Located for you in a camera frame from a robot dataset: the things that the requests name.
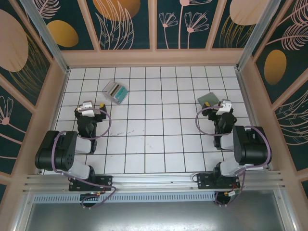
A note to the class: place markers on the clear acrylic card holder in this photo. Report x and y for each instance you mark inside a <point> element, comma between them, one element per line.
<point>106,92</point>

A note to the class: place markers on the stack of credit cards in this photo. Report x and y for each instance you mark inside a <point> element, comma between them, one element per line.
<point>113,89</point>

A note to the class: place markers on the teal credit card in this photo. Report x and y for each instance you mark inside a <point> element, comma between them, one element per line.
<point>121,95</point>

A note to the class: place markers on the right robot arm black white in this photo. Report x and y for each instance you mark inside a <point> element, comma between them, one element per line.
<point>252,149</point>

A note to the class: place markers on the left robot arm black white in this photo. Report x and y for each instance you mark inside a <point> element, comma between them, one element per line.
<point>60,154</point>

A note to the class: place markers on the yellow power connector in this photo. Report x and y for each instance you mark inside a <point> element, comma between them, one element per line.
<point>231,193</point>
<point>96,193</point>

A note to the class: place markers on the grey metal sheet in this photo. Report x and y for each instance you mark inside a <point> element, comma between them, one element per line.
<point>154,216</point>

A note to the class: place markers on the aluminium side rail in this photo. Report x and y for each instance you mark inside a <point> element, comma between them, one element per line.
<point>62,91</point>
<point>247,96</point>

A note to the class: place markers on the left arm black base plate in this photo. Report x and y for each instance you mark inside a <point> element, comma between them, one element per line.
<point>103,181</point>

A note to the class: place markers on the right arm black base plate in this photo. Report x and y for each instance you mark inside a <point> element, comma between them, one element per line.
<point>204,181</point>

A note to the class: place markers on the aluminium frame post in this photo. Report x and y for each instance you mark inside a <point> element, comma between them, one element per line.
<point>255,36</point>
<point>49,41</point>

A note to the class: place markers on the aluminium mounting rail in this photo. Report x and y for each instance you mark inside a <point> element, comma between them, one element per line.
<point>154,180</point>

